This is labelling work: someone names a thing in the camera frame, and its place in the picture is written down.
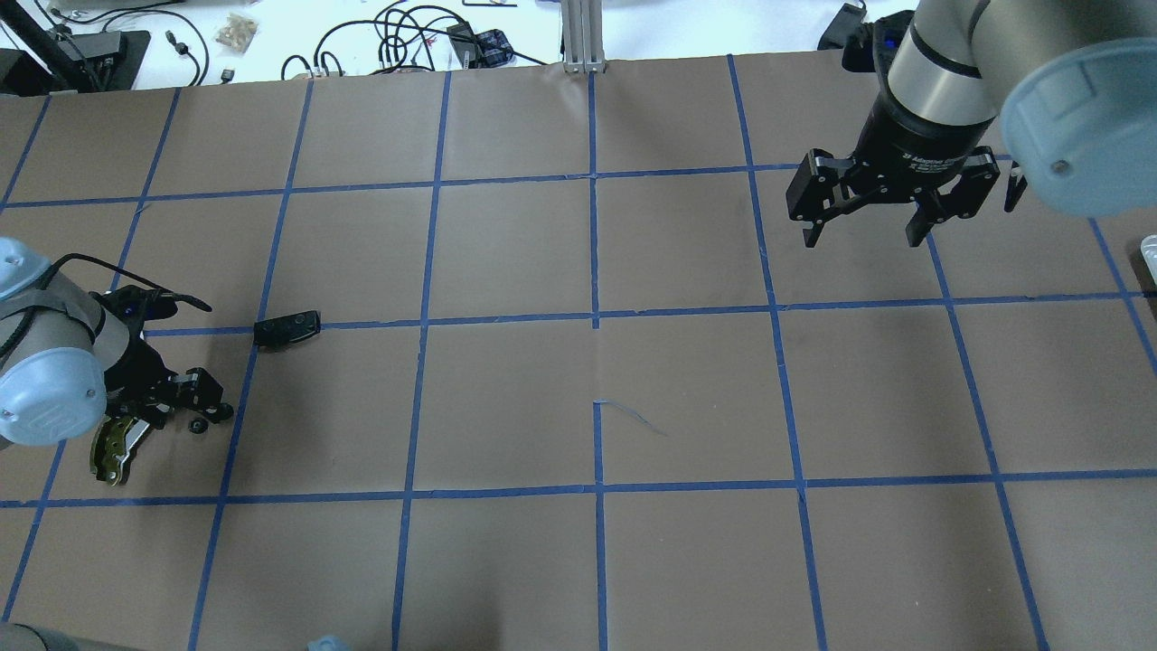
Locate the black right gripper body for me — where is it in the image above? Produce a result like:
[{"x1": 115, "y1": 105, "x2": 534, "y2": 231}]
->
[{"x1": 850, "y1": 99, "x2": 992, "y2": 202}]

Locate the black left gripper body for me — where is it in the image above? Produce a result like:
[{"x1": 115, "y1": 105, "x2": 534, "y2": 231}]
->
[{"x1": 98, "y1": 286, "x2": 177, "y2": 426}]

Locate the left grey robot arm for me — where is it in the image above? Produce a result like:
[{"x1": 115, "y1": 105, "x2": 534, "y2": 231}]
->
[{"x1": 1, "y1": 238, "x2": 234, "y2": 447}]

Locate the silver metal tray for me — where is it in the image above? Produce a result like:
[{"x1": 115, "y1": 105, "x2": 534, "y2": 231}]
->
[{"x1": 1138, "y1": 234, "x2": 1157, "y2": 286}]

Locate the green brake shoe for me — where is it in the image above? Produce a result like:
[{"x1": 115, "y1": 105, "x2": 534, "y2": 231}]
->
[{"x1": 89, "y1": 415, "x2": 155, "y2": 486}]

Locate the black brake pad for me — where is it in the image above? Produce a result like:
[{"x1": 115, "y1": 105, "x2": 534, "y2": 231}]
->
[{"x1": 252, "y1": 310, "x2": 322, "y2": 349}]

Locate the black power adapter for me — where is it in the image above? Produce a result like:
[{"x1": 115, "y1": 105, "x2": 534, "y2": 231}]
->
[{"x1": 815, "y1": 1, "x2": 868, "y2": 51}]

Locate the black monitor stand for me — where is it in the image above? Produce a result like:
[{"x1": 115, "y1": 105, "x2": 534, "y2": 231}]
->
[{"x1": 1, "y1": 1, "x2": 153, "y2": 93}]

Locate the bag of small parts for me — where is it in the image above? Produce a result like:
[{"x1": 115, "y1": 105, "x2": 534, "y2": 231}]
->
[{"x1": 214, "y1": 12, "x2": 259, "y2": 54}]

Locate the aluminium frame post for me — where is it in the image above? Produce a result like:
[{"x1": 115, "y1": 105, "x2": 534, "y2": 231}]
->
[{"x1": 559, "y1": 0, "x2": 606, "y2": 74}]

